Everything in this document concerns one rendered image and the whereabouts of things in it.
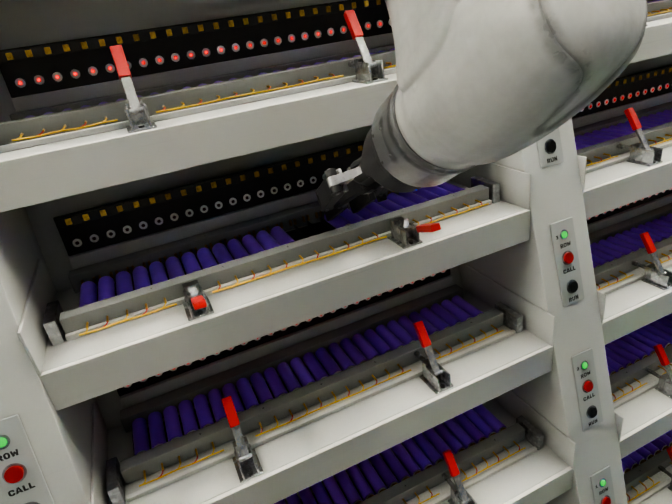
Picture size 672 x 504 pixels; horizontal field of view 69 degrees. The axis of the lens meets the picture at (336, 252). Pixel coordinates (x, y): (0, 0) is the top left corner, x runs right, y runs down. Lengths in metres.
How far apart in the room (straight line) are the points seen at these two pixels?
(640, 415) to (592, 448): 0.13
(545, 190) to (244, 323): 0.44
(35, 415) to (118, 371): 0.08
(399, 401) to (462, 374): 0.10
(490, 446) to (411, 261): 0.36
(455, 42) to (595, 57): 0.07
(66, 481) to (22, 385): 0.11
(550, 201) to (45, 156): 0.60
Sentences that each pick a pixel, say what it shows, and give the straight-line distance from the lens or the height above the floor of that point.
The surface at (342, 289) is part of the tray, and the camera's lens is 0.58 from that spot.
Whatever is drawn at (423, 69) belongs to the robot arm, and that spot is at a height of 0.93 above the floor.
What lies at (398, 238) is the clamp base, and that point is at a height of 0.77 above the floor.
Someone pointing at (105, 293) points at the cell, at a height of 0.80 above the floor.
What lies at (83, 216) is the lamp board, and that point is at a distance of 0.70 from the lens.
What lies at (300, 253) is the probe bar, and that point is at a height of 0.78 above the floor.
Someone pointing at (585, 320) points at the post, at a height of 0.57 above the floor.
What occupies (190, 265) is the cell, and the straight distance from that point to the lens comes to 0.63.
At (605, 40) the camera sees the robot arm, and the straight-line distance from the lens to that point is 0.29.
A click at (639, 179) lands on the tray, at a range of 0.87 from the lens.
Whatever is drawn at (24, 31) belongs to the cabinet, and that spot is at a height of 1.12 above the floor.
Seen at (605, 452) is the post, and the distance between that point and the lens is 0.92.
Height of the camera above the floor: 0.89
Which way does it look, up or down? 11 degrees down
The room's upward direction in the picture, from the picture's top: 14 degrees counter-clockwise
